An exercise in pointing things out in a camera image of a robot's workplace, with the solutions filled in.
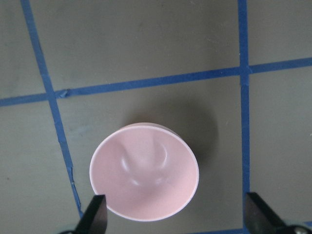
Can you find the pink bowl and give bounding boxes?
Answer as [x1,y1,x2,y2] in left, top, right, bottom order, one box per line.
[89,123,199,222]

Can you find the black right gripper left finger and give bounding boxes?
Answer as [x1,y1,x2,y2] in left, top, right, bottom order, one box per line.
[74,195,108,234]

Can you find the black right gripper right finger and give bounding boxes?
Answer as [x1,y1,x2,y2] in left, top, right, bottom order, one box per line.
[244,192,290,234]

